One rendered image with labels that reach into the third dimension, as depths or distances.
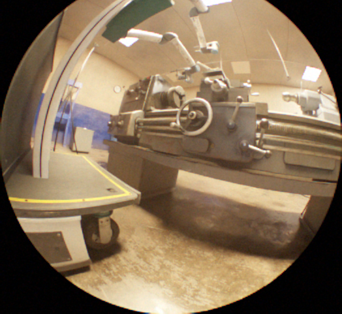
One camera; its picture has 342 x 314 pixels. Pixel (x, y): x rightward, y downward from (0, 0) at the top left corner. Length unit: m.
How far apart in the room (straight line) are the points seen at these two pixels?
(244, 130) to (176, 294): 0.74
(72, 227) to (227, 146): 0.66
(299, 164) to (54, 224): 1.04
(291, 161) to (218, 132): 0.49
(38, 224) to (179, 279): 0.50
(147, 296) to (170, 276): 0.14
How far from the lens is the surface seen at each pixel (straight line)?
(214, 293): 0.59
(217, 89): 0.64
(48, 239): 0.39
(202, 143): 0.61
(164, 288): 0.55
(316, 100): 1.25
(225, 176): 0.58
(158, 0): 0.91
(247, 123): 0.61
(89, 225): 0.52
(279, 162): 0.78
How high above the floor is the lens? 0.50
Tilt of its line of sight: 3 degrees up
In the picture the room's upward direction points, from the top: 11 degrees clockwise
